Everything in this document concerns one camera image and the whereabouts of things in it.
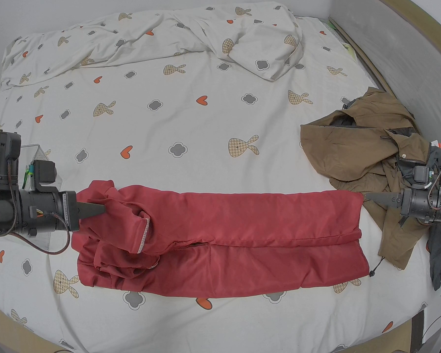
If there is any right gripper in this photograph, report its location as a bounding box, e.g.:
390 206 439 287
363 187 433 220

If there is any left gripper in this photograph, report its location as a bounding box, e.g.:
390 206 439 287
20 189 108 235

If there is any red shirt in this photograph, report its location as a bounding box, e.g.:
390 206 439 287
71 180 371 299

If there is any brown jacket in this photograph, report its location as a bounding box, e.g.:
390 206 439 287
300 87 432 278

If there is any bed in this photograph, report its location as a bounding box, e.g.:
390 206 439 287
0 0 441 353

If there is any white printed quilt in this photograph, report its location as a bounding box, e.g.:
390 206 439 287
1 1 304 87

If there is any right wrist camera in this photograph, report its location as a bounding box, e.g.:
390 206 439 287
412 165 434 190

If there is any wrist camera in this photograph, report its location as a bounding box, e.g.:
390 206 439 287
24 159 61 194
412 165 434 190

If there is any black cable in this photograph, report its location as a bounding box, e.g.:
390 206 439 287
0 230 72 256

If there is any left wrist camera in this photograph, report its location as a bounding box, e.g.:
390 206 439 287
24 159 61 194

